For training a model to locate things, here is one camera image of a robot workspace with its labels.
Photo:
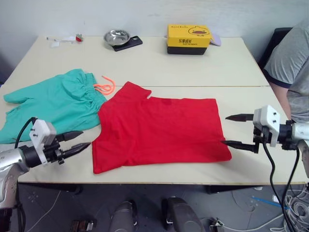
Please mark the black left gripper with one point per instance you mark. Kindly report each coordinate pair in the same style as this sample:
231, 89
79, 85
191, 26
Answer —
53, 150

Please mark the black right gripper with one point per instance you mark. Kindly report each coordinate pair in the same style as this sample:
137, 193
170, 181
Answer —
262, 136

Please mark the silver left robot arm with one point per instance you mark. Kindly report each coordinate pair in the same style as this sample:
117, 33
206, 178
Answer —
9, 159

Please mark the person's bare forearm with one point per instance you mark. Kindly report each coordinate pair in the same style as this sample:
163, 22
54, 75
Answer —
280, 96

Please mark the green shorts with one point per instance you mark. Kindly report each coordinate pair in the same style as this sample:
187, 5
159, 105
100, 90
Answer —
53, 101

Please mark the red t-shirt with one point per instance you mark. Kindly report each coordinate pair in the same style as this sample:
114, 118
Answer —
159, 130

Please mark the person in grey t-shirt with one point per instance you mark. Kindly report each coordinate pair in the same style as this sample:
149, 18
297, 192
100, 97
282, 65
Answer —
294, 58

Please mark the black table foot bar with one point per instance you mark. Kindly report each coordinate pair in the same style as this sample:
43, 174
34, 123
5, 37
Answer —
231, 189

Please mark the blue stick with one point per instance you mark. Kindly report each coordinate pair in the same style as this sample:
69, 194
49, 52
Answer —
268, 202

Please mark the dark grey rounded shape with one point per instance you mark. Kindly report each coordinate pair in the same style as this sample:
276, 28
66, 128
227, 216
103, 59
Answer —
181, 215
124, 217

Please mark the black chair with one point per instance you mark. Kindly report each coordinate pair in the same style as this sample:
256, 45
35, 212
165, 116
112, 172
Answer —
272, 46

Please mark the lilac flat object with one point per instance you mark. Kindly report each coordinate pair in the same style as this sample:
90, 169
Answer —
216, 39

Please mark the small white paper piece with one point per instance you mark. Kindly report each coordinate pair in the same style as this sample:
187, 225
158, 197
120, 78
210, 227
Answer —
55, 44

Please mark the small red strawberry toy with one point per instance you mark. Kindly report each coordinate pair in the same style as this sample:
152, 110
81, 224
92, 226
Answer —
79, 37

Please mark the yellow duck print box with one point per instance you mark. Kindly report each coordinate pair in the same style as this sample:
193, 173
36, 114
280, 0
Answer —
187, 37

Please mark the steel bowl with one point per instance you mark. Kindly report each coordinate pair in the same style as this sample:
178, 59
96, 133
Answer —
116, 37

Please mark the black kitchen scale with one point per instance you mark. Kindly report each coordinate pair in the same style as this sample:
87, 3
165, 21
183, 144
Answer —
132, 42

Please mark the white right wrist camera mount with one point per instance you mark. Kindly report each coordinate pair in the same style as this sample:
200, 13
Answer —
269, 117

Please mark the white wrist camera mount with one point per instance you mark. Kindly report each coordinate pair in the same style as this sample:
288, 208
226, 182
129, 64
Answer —
41, 130
269, 117

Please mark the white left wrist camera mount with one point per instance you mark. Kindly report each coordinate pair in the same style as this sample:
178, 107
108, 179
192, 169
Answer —
41, 130

